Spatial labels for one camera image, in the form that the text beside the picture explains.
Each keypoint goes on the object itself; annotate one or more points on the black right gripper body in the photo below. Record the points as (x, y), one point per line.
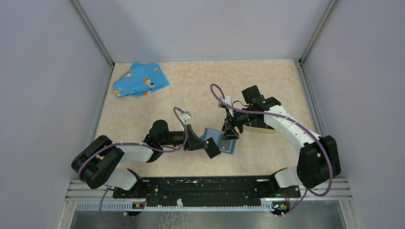
(240, 119)

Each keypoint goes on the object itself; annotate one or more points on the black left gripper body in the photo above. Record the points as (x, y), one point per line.
(175, 138)

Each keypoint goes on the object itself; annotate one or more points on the black credit card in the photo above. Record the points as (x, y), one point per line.
(227, 146)
(211, 148)

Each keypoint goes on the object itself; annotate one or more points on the blue card holder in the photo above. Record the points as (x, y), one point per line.
(215, 134)

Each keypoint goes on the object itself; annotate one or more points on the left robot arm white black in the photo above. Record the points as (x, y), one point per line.
(97, 165)

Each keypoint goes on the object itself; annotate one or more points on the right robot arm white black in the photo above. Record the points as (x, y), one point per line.
(318, 158)

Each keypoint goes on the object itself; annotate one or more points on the gold oval tray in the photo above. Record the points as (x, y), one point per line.
(259, 128)

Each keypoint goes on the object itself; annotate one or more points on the blue patterned cloth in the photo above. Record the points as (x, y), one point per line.
(140, 79)

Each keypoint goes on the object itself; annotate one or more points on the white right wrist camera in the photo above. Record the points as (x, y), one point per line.
(225, 102)

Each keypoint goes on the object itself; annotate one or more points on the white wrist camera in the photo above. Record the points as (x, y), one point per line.
(185, 116)
(225, 102)

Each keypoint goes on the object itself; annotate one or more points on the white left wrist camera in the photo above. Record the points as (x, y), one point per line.
(185, 116)

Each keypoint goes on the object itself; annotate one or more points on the white cable duct strip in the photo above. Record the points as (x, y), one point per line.
(129, 206)

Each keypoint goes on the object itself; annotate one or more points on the left aluminium corner post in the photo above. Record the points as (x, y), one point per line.
(80, 11)

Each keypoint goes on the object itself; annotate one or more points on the aluminium corner post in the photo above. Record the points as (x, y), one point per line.
(80, 11)
(319, 30)

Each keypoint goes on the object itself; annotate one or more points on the aluminium frame rail front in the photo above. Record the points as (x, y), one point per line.
(78, 192)

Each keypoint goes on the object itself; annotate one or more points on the right aluminium corner post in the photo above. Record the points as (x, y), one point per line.
(319, 30)

